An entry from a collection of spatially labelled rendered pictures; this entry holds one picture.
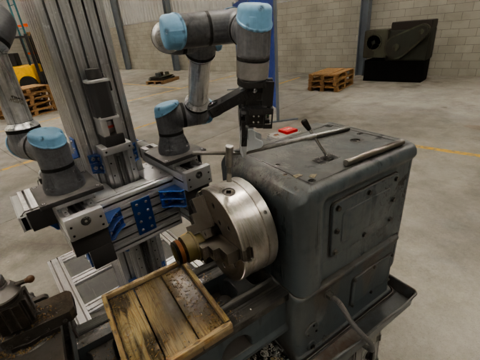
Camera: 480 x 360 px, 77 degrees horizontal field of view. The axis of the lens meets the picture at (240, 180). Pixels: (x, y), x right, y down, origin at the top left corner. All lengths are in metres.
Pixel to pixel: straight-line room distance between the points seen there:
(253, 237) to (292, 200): 0.15
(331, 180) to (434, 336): 1.51
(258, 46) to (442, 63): 10.23
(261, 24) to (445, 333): 2.01
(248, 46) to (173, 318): 0.80
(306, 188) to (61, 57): 1.08
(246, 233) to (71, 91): 0.97
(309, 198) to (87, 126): 1.02
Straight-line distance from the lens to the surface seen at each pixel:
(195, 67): 1.24
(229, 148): 0.81
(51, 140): 1.28
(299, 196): 0.85
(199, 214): 0.96
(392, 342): 2.14
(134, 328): 1.06
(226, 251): 0.88
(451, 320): 2.37
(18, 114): 1.40
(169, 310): 1.07
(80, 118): 1.50
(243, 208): 0.87
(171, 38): 0.75
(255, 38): 0.70
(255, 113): 0.75
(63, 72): 1.45
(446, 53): 10.80
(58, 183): 1.31
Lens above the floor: 1.66
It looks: 26 degrees down
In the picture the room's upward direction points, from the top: 5 degrees counter-clockwise
